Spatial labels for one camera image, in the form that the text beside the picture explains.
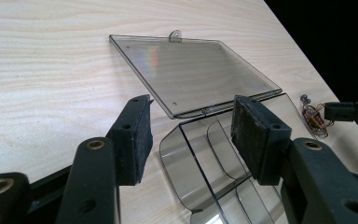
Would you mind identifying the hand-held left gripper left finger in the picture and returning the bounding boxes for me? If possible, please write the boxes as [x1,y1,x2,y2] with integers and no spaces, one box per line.
[55,94,154,224]

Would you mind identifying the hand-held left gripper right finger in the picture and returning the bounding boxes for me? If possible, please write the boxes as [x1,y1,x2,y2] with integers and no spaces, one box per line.
[230,94,358,224]

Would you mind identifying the brown wire component bundle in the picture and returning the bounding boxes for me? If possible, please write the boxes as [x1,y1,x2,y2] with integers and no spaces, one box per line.
[299,93,336,140]

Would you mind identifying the clear plastic compartment box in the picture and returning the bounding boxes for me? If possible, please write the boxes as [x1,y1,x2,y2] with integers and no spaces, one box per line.
[108,29,322,224]

